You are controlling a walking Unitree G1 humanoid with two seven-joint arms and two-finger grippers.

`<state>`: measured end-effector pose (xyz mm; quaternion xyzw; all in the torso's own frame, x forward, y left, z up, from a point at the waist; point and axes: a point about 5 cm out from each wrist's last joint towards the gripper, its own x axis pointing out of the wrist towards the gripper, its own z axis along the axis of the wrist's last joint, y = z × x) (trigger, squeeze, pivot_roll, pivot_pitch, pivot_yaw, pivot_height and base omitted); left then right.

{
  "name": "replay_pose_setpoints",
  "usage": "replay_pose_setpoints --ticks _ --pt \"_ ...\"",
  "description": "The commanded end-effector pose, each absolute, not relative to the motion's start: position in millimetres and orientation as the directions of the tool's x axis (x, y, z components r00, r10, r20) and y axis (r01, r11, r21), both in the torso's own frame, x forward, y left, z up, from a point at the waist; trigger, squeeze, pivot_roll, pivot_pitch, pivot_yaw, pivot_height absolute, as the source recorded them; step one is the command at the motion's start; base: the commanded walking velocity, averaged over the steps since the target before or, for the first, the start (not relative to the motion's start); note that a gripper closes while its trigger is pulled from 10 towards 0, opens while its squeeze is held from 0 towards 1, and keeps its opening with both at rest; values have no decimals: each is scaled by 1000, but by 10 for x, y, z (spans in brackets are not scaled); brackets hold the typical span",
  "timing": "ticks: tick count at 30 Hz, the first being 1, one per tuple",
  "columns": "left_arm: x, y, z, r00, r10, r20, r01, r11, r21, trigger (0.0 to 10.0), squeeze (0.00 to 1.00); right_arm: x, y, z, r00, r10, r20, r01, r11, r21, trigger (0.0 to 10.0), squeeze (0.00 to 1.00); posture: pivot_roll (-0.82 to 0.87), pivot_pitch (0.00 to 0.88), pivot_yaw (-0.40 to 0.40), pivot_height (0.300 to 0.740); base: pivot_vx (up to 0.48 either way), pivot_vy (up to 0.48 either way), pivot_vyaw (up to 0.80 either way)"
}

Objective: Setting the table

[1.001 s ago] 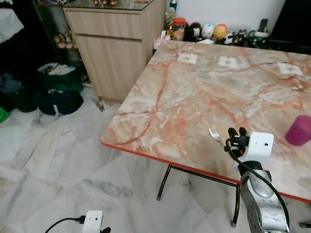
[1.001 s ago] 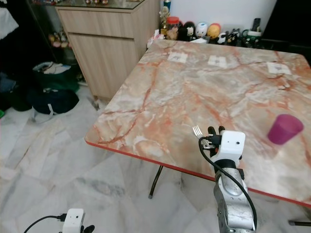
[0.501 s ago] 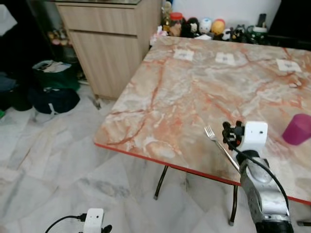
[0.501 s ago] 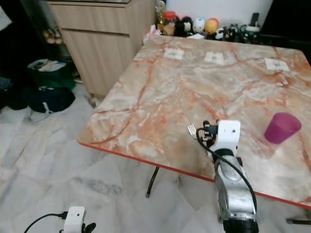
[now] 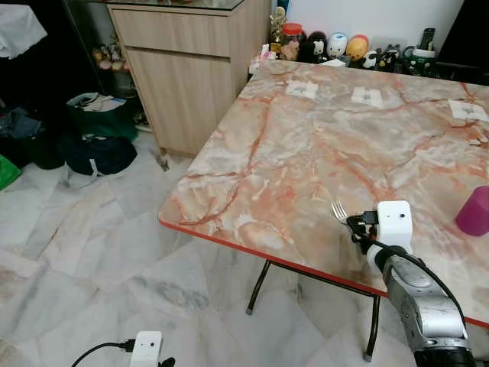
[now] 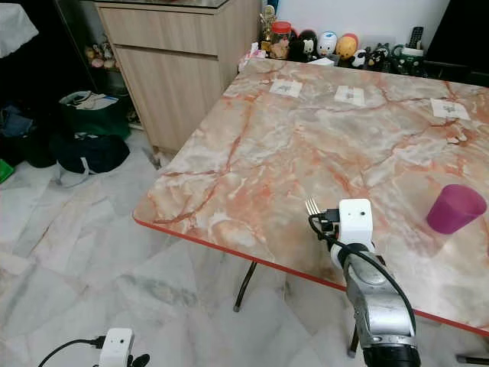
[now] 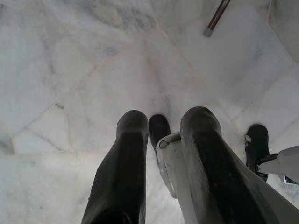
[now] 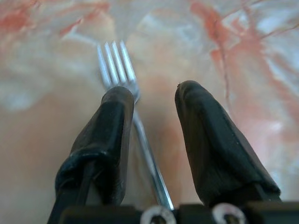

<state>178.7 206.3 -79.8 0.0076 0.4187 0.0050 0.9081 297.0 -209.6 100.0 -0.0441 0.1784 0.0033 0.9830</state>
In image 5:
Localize red lid glass jar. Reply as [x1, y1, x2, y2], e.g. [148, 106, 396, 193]
[280, 23, 305, 61]

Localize black television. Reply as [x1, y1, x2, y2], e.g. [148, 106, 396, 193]
[439, 0, 489, 74]

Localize dark green mug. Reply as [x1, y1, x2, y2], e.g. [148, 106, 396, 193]
[403, 46, 439, 76]

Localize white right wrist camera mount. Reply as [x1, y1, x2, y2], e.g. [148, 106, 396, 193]
[377, 201, 414, 250]

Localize bright green bag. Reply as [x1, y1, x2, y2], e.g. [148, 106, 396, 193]
[0, 155, 23, 191]

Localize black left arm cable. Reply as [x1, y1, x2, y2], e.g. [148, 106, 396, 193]
[73, 340, 137, 367]

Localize black mouse figure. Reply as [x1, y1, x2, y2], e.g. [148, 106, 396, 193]
[303, 31, 329, 63]

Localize dark navy bag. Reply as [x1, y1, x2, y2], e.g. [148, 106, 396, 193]
[61, 135, 139, 177]

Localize small panda figure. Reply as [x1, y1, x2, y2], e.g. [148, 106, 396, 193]
[362, 49, 384, 71]

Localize white cloth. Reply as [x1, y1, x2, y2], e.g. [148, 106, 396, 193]
[0, 4, 47, 60]

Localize marble pattern dining table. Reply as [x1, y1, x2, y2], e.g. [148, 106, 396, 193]
[157, 60, 489, 362]

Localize dark clothes pile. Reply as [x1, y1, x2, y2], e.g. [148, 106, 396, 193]
[0, 107, 48, 171]

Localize black remote control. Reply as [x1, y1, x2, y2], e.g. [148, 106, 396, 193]
[419, 28, 437, 54]

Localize white blue egg figure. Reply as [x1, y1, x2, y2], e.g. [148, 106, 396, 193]
[327, 33, 349, 61]

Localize white paper card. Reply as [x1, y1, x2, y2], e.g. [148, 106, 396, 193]
[285, 80, 319, 99]
[449, 100, 489, 122]
[351, 87, 384, 107]

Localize gold trophy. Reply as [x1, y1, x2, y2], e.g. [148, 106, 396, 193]
[268, 6, 288, 55]

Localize silver metal fork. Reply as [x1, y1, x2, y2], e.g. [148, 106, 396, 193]
[331, 200, 360, 224]

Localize purple plastic cup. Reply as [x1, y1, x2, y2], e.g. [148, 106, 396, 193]
[455, 186, 489, 237]

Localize green shopping bag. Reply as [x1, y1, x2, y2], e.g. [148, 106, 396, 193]
[66, 92, 139, 143]

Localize small plush toys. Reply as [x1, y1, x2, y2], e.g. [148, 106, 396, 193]
[91, 42, 128, 74]

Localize light wooden cabinet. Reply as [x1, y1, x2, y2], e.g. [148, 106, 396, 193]
[107, 0, 273, 160]

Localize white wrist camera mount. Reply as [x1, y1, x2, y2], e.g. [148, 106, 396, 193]
[130, 331, 164, 367]
[377, 201, 414, 250]

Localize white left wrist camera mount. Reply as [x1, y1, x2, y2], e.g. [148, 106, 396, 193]
[130, 331, 164, 367]

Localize orange yellow round figure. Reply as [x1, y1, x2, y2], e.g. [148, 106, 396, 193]
[345, 34, 371, 63]

